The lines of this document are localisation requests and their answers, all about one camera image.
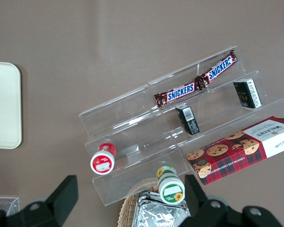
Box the green lidded sunflower cup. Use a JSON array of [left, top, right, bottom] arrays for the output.
[[156, 166, 186, 204]]

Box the clear acrylic tiered shelf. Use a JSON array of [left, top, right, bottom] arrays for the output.
[[78, 45, 284, 207]]

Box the Snickers chocolate bar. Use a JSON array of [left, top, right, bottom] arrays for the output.
[[194, 48, 239, 92], [154, 82, 197, 107]]

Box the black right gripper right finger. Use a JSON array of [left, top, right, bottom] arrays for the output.
[[179, 174, 242, 227]]

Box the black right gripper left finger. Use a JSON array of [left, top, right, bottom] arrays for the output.
[[8, 175, 79, 227]]

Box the red lidded yogurt cup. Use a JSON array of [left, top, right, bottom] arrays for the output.
[[89, 142, 117, 175]]

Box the Walkers red tartan cookie box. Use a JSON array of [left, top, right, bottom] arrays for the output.
[[186, 115, 284, 186]]

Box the clear plastic box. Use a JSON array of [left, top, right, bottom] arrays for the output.
[[0, 195, 21, 217]]

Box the cream plastic tray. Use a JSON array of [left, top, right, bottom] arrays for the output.
[[0, 61, 23, 149]]

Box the small black box with barcode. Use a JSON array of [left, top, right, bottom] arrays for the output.
[[175, 105, 201, 136]]

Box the light wicker basket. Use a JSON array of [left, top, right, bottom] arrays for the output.
[[117, 178, 161, 227]]

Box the black box white text side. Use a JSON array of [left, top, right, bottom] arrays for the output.
[[233, 78, 263, 109]]

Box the silver foil package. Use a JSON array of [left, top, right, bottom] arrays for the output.
[[132, 191, 191, 227]]

